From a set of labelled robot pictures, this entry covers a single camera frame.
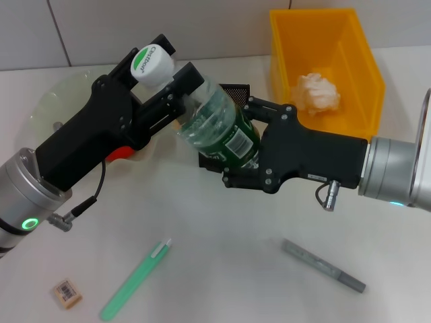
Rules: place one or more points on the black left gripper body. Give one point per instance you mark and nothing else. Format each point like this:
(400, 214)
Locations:
(84, 134)

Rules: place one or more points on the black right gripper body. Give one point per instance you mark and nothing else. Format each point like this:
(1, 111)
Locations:
(313, 154)

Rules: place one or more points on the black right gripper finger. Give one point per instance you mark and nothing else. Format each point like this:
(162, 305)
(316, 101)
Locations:
(244, 178)
(266, 109)

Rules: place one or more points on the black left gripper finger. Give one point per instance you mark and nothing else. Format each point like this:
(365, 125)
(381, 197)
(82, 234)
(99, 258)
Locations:
(123, 72)
(161, 107)

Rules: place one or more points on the orange fruit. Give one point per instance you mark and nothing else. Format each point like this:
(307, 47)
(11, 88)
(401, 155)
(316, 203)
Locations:
(119, 154)

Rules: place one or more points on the clear green-label water bottle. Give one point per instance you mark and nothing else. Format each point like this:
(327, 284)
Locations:
(215, 114)

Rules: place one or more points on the white paper ball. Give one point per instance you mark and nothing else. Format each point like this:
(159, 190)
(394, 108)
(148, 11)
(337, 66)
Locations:
(316, 94)

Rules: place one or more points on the green pen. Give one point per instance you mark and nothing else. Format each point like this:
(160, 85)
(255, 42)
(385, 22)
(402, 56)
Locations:
(134, 276)

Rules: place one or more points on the black mesh pen holder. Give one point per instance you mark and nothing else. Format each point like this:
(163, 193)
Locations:
(235, 92)

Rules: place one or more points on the green glass fruit plate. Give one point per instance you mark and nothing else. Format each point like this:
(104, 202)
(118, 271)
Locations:
(60, 97)

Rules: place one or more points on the grey marker pen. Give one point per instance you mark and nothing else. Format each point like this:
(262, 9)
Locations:
(320, 264)

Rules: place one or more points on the beige eraser with barcode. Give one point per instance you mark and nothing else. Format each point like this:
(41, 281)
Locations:
(67, 293)

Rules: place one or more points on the yellow plastic bin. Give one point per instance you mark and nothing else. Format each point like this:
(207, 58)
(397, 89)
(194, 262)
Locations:
(336, 50)

